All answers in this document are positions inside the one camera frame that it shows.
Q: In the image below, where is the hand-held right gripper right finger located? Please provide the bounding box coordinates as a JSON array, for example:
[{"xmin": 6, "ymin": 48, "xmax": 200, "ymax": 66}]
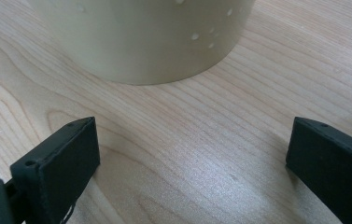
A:
[{"xmin": 285, "ymin": 116, "xmax": 352, "ymax": 224}]

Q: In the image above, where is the pale round pedal bin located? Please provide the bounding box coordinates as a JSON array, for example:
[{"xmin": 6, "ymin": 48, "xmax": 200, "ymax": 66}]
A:
[{"xmin": 25, "ymin": 0, "xmax": 256, "ymax": 86}]

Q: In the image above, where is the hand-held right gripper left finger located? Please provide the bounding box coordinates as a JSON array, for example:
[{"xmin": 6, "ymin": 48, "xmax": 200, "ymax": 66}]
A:
[{"xmin": 9, "ymin": 116, "xmax": 101, "ymax": 224}]

